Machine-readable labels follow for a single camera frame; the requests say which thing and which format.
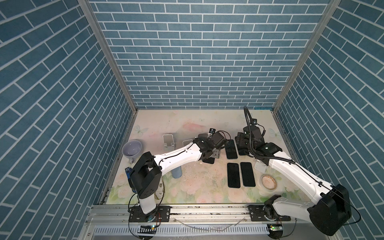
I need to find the purple phone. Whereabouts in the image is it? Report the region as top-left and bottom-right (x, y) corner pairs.
(225, 140), (238, 160)

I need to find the black phone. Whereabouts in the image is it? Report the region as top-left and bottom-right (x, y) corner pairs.
(240, 162), (256, 188)
(228, 171), (241, 189)

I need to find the white folding stand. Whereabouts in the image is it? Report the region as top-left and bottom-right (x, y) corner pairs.
(254, 160), (267, 174)

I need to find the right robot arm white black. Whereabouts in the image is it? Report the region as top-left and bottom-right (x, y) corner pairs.
(235, 131), (355, 236)

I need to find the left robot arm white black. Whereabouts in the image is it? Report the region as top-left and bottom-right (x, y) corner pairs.
(129, 133), (227, 215)

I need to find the tape roll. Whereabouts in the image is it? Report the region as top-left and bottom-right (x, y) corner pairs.
(260, 174), (278, 191)

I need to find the patterned glasses case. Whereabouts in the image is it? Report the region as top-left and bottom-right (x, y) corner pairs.
(155, 180), (165, 200)

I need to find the blue small box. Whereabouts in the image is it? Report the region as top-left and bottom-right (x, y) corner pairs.
(125, 167), (133, 189)

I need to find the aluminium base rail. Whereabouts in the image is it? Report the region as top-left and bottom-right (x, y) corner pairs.
(86, 198), (315, 225)

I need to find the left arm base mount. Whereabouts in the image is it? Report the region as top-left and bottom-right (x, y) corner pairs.
(129, 206), (171, 223)

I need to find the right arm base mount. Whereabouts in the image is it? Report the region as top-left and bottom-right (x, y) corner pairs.
(247, 205), (291, 222)

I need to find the white vented cable duct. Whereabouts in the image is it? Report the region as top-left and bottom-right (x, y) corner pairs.
(93, 224), (270, 237)

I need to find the left metal corner post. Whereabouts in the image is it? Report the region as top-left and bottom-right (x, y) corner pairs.
(78, 0), (138, 114)

